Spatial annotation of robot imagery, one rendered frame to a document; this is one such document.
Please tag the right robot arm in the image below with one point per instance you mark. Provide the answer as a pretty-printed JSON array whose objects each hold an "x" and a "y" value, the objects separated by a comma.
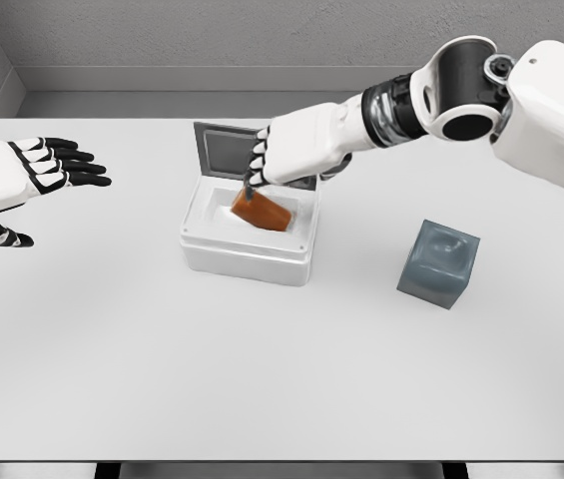
[{"x": 466, "y": 100}]

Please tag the grey-blue cube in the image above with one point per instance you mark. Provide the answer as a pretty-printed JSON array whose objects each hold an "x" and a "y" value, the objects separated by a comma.
[{"x": 438, "y": 264}]

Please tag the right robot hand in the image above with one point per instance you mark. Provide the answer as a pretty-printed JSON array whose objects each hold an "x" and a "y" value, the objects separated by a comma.
[{"x": 301, "y": 147}]

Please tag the orange-brown block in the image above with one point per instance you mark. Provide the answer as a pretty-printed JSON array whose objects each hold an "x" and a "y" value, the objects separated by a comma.
[{"x": 261, "y": 213}]

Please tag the white box with hinged lid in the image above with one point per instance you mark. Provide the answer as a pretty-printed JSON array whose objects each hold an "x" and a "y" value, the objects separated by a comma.
[{"x": 249, "y": 234}]

